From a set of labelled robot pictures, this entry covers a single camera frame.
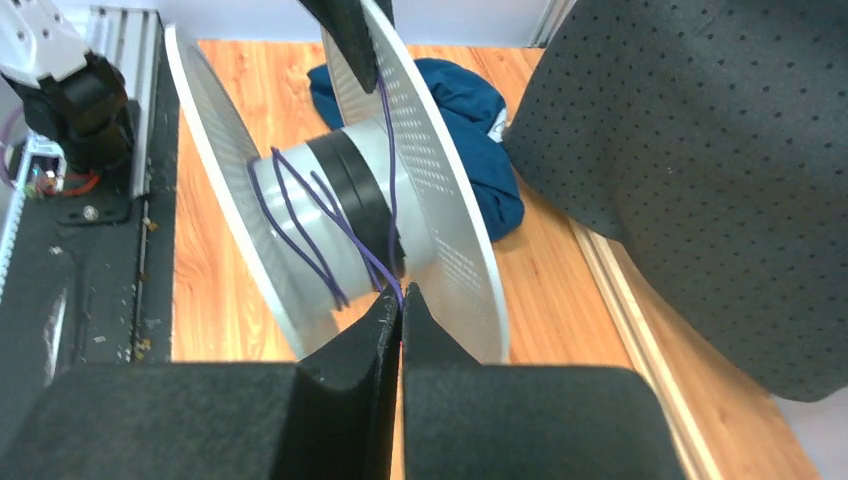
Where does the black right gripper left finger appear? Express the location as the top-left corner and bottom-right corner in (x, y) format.
(1, 292), (400, 479)

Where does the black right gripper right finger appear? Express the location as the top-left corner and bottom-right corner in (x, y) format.
(402, 284), (685, 479)

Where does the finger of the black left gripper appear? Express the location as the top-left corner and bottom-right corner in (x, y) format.
(299, 0), (377, 94)

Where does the thin purple wire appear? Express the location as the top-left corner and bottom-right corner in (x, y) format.
(246, 72), (407, 313)

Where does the grey plastic cable spool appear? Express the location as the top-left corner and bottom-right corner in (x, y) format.
(164, 1), (510, 363)

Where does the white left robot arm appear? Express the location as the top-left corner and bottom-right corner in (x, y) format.
(1, 1), (137, 176)

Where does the blue crumpled cloth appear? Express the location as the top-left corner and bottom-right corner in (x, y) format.
(307, 57), (526, 243)

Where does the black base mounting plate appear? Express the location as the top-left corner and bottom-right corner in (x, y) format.
(1, 11), (179, 439)

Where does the dark grey dotted cloth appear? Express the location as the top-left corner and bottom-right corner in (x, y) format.
(505, 1), (847, 402)

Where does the wooden clothes rack frame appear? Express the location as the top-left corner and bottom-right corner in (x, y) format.
(569, 219), (723, 480)

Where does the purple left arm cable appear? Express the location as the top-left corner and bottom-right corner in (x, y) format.
(0, 105), (28, 190)

